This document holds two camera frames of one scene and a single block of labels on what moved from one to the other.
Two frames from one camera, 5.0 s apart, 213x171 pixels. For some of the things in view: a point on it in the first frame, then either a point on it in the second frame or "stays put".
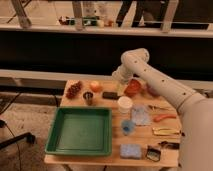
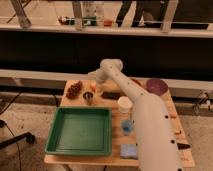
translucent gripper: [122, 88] to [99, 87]
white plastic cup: [124, 104] stays put
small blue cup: [127, 126] stays put
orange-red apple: [96, 87] stays put
